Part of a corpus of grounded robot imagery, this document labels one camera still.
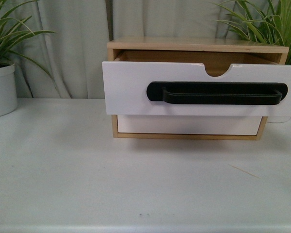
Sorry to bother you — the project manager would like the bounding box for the white drawer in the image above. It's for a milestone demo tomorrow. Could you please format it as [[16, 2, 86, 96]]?
[[102, 50, 291, 117], [117, 115, 261, 135]]

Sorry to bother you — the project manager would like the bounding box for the grey backdrop curtain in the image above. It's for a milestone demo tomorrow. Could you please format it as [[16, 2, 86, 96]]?
[[0, 0, 240, 99]]

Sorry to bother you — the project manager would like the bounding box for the left white plant pot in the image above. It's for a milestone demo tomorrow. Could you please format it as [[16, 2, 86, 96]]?
[[0, 65, 17, 116]]

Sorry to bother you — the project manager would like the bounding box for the right green spider plant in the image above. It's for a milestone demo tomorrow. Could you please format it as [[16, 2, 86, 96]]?
[[216, 0, 291, 65]]

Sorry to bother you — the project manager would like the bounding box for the green spider plant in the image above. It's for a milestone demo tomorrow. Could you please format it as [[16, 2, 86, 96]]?
[[0, 0, 58, 90], [216, 0, 291, 65]]

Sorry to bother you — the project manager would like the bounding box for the left green spider plant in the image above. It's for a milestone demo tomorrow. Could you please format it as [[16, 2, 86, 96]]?
[[0, 0, 58, 90]]

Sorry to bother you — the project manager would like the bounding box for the black drawer handle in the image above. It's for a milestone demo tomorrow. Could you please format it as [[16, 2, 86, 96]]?
[[146, 82, 288, 105]]

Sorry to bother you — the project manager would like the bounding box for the wooden two-drawer cabinet frame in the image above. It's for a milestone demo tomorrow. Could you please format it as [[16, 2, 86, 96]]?
[[103, 37, 288, 140]]

